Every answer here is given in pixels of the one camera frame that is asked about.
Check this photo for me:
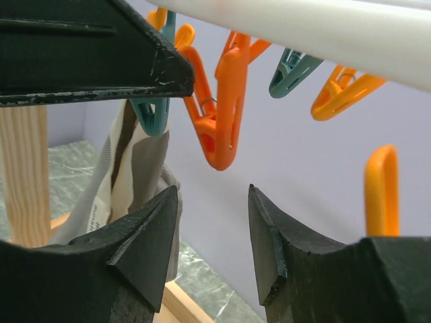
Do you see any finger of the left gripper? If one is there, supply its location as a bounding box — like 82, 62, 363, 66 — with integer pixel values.
1, 1, 194, 106

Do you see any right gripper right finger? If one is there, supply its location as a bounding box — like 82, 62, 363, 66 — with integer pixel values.
248, 186, 430, 322

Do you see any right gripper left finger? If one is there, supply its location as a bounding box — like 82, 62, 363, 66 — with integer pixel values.
1, 186, 178, 322

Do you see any taupe underwear beige waistband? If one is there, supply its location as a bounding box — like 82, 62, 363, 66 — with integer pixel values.
48, 99, 185, 282

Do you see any yellow clip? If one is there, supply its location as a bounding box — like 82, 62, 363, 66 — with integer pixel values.
310, 65, 387, 121
146, 7, 195, 49

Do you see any orange clip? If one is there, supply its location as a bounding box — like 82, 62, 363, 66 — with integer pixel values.
179, 31, 271, 171
364, 145, 400, 237

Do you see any teal clip front left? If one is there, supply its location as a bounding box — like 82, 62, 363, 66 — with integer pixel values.
130, 7, 176, 137

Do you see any teal clip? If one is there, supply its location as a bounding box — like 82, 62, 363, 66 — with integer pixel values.
269, 48, 323, 99
130, 7, 176, 137

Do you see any teal clip front right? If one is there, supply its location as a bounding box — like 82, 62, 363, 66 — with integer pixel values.
269, 48, 323, 99

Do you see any white plastic clip hanger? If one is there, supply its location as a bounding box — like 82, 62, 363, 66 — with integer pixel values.
153, 0, 430, 91

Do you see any wooden hanging rack frame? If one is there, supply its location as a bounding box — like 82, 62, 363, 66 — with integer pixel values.
1, 106, 210, 322

